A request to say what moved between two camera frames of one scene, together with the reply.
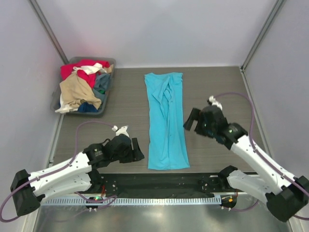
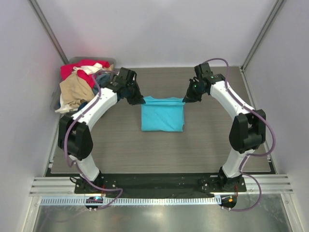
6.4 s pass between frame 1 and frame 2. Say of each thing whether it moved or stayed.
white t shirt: stayed
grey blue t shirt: stayed
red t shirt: stayed
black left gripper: moved
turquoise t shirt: moved
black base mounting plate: stayed
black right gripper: moved
